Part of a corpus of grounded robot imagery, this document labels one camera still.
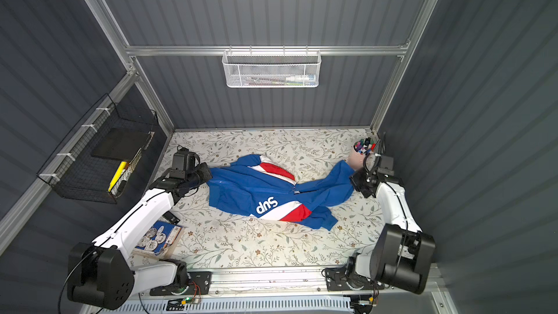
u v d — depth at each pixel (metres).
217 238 0.84
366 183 0.64
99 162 0.73
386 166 0.67
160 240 0.80
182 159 0.64
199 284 0.73
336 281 0.73
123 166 0.74
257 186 0.91
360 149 0.96
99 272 0.40
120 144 0.77
